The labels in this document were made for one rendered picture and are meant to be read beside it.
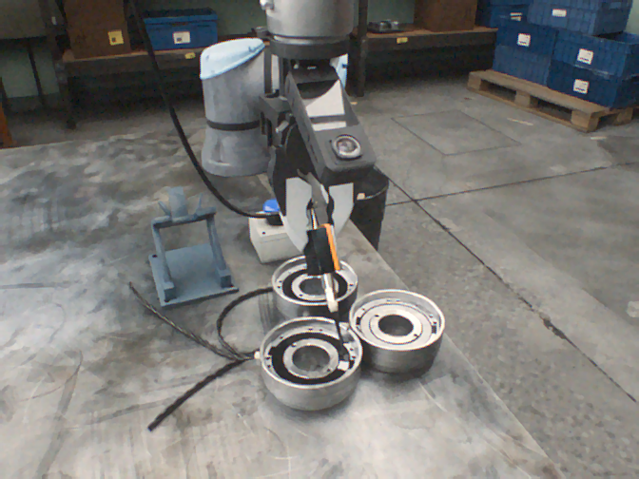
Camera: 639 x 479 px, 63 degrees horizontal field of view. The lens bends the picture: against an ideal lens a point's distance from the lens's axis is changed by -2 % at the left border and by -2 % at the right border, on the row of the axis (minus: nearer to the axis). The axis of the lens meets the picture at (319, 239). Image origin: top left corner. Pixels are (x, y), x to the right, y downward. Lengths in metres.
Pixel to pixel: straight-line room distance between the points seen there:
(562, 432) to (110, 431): 1.35
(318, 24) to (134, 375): 0.40
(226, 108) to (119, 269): 0.37
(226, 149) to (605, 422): 1.31
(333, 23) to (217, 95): 0.56
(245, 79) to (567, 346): 1.42
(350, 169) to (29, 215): 0.69
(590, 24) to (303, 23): 3.83
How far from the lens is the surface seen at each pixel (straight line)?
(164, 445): 0.55
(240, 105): 0.99
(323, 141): 0.43
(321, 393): 0.53
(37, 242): 0.91
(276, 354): 0.57
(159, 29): 4.01
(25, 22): 4.27
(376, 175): 1.98
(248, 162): 1.02
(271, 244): 0.74
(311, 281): 0.68
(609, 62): 4.12
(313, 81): 0.48
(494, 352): 1.87
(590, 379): 1.89
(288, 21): 0.46
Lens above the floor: 1.22
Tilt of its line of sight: 31 degrees down
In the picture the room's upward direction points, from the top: straight up
